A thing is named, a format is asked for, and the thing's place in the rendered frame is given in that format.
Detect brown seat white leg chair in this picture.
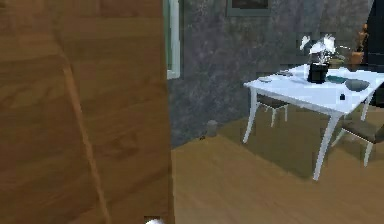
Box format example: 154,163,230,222
256,94,290,128
330,119,384,168

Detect small grey bin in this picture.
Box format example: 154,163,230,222
206,120,219,138

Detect white framed window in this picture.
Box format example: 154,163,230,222
163,0,184,80

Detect brown wooden door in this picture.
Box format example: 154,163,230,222
0,0,176,224

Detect white dining table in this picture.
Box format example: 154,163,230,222
242,63,384,182

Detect white flowers in black pot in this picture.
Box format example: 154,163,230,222
299,33,337,85

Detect teal flat book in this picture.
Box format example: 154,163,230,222
325,75,348,85

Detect grey bowl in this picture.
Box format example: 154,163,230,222
344,78,371,93

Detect orange plant in pot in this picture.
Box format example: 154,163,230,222
349,23,370,65

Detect dark tall cabinet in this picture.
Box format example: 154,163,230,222
362,0,384,108

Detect grey framed wall picture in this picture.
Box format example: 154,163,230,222
226,0,272,18

